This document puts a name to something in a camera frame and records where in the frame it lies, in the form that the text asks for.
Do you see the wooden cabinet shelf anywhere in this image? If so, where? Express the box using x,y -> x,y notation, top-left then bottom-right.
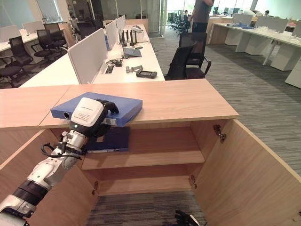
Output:
81,138 -> 206,171

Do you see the grey folded gadget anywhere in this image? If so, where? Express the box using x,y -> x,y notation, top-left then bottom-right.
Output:
126,65 -> 143,74

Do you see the white desk partition panel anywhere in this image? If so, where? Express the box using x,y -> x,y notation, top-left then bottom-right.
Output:
116,14 -> 127,31
231,13 -> 253,26
254,16 -> 289,33
105,19 -> 118,50
67,28 -> 108,85

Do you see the long white office desk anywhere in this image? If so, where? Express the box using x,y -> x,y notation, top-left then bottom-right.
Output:
207,22 -> 301,72
93,24 -> 166,85

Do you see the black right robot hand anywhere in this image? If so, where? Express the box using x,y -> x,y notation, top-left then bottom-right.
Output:
174,210 -> 206,226

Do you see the person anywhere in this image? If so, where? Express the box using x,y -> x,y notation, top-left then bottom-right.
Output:
189,0 -> 215,33

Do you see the black power adapter with cables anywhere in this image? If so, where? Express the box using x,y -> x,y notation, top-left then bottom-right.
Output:
105,58 -> 123,68

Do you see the white box device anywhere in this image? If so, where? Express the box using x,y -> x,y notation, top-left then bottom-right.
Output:
131,24 -> 145,43

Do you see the dark blue file folder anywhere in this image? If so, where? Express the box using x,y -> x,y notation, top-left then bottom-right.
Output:
86,126 -> 131,153

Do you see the black office chair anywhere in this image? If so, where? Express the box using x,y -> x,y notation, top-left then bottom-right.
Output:
31,29 -> 62,64
1,36 -> 33,69
164,32 -> 212,81
0,65 -> 28,88

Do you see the wooden office cabinet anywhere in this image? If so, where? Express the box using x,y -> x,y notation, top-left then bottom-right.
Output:
0,79 -> 301,226

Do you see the wooden cabinet door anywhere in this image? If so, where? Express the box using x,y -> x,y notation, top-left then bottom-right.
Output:
0,129 -> 99,226
194,119 -> 301,226

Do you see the black handheld device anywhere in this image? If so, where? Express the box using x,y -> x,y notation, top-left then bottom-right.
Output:
135,71 -> 158,79

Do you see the black antenna router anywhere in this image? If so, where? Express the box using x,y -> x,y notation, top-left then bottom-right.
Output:
120,29 -> 138,47

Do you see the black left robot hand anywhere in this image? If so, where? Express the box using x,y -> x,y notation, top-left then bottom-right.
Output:
69,97 -> 119,139

